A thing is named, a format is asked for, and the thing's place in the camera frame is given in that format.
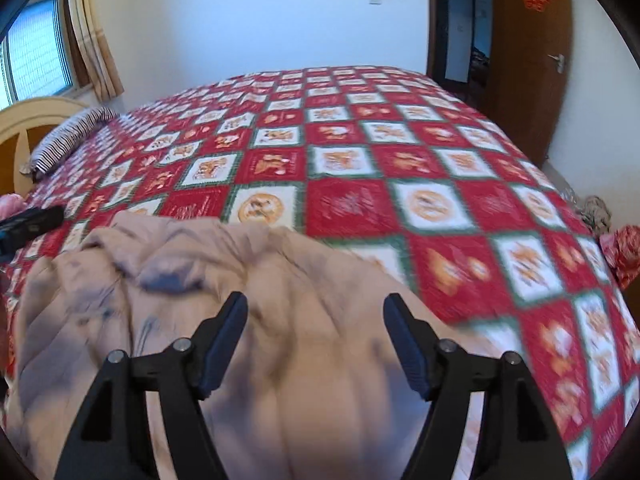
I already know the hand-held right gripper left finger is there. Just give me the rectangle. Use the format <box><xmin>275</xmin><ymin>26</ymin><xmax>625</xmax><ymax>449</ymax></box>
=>
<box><xmin>54</xmin><ymin>291</ymin><xmax>249</xmax><ymax>480</ymax></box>

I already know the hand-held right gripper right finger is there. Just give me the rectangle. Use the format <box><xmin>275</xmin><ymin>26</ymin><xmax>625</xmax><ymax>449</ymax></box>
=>
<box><xmin>382</xmin><ymin>292</ymin><xmax>573</xmax><ymax>480</ymax></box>

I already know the folded pink quilt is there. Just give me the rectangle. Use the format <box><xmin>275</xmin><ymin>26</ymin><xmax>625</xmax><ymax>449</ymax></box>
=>
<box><xmin>0</xmin><ymin>194</ymin><xmax>26</xmax><ymax>221</ymax></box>

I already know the red patchwork bear bedsheet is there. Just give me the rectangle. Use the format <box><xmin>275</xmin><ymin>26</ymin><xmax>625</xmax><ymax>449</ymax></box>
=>
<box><xmin>0</xmin><ymin>65</ymin><xmax>640</xmax><ymax>480</ymax></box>

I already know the narrow beige floral curtain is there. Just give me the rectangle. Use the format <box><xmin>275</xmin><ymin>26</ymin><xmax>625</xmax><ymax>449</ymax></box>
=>
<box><xmin>67</xmin><ymin>0</ymin><xmax>125</xmax><ymax>102</ymax></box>

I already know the striped pillow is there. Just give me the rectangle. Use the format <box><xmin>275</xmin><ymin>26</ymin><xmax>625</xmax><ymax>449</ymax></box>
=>
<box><xmin>30</xmin><ymin>106</ymin><xmax>121</xmax><ymax>177</ymax></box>

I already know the cream and wood headboard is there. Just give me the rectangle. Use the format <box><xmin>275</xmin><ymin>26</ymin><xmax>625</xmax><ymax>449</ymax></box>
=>
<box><xmin>0</xmin><ymin>97</ymin><xmax>93</xmax><ymax>196</ymax></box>

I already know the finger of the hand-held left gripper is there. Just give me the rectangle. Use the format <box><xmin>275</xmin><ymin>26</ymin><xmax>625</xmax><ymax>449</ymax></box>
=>
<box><xmin>0</xmin><ymin>205</ymin><xmax>66</xmax><ymax>261</ymax></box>

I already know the window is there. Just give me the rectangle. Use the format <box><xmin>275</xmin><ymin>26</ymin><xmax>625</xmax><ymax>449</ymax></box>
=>
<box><xmin>0</xmin><ymin>0</ymin><xmax>81</xmax><ymax>108</ymax></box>

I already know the brown wooden door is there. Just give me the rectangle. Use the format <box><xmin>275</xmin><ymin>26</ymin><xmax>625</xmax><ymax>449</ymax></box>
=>
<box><xmin>487</xmin><ymin>0</ymin><xmax>573</xmax><ymax>168</ymax></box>

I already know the patterned grey cloth heap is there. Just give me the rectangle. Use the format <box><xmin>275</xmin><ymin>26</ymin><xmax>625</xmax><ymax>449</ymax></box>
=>
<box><xmin>557</xmin><ymin>187</ymin><xmax>613</xmax><ymax>236</ymax></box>

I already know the lilac quilted puffer jacket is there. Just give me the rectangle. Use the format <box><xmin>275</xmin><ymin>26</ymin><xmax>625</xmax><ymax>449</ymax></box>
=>
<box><xmin>2</xmin><ymin>210</ymin><xmax>481</xmax><ymax>480</ymax></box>

